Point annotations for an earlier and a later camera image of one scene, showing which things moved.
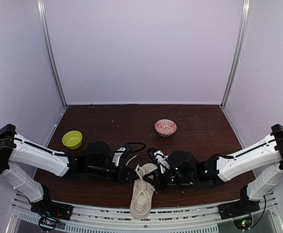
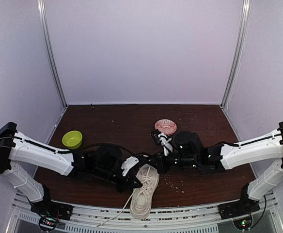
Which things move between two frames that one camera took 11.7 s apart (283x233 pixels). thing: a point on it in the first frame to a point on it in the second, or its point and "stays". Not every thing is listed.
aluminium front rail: x=192 y=219 stays
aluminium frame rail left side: x=61 y=116 stays
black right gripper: x=159 y=185 to x=166 y=169
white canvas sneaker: x=142 y=192 stays
